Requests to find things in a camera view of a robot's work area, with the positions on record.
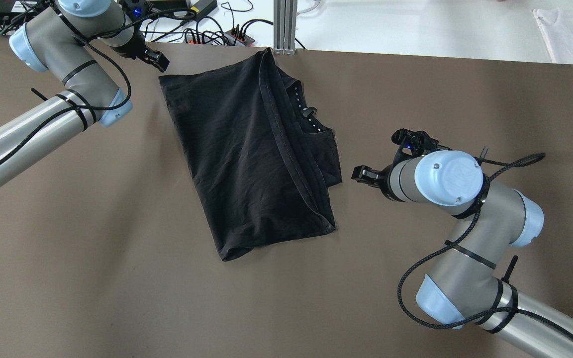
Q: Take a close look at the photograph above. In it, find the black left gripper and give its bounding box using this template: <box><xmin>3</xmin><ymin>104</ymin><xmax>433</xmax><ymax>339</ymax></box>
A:
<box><xmin>114</xmin><ymin>30</ymin><xmax>169</xmax><ymax>73</ymax></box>

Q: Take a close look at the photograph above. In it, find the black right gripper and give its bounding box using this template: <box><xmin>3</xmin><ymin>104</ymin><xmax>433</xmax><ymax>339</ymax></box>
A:
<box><xmin>352</xmin><ymin>165</ymin><xmax>396</xmax><ymax>201</ymax></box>

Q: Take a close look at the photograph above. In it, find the black t-shirt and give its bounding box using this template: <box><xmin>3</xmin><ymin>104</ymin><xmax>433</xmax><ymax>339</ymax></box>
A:
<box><xmin>159</xmin><ymin>50</ymin><xmax>343</xmax><ymax>262</ymax></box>

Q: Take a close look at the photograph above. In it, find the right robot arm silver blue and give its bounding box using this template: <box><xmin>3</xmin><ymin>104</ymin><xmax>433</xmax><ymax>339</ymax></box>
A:
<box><xmin>352</xmin><ymin>149</ymin><xmax>573</xmax><ymax>358</ymax></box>

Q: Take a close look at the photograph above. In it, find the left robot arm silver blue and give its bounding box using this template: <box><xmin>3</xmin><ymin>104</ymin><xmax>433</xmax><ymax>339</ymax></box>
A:
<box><xmin>0</xmin><ymin>0</ymin><xmax>169</xmax><ymax>188</ymax></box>

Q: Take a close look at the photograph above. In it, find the power strip with plugs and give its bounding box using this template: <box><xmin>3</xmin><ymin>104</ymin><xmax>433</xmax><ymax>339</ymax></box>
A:
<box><xmin>181</xmin><ymin>29</ymin><xmax>257</xmax><ymax>47</ymax></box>

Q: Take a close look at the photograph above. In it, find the metal reacher grabber tool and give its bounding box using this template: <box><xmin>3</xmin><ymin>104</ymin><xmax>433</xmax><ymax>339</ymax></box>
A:
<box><xmin>296</xmin><ymin>0</ymin><xmax>323</xmax><ymax>16</ymax></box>

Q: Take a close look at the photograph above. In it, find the white folded shirt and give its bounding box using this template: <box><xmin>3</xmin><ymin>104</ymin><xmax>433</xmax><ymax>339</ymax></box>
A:
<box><xmin>532</xmin><ymin>7</ymin><xmax>573</xmax><ymax>64</ymax></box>

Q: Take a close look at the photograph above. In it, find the aluminium cage frame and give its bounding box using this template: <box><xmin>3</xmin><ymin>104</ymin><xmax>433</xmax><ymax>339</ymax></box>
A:
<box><xmin>272</xmin><ymin>0</ymin><xmax>297</xmax><ymax>55</ymax></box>

